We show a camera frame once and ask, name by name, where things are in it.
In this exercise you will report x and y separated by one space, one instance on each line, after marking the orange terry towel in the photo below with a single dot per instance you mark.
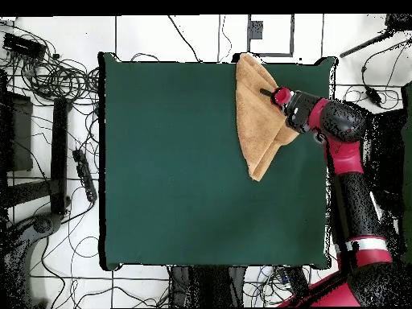
257 135

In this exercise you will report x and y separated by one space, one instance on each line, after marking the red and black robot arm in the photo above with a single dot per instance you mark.
347 154

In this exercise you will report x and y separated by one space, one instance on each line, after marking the dark green table cloth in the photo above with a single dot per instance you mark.
167 180

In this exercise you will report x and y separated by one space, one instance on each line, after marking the black tripod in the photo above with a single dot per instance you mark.
397 21

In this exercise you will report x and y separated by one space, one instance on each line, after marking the black power strip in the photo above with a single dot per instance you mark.
297 278
84 175

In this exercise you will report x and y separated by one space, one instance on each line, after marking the black metal stand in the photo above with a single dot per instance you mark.
60 154

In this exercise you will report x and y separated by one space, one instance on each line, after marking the black adapter box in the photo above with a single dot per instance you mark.
24 46

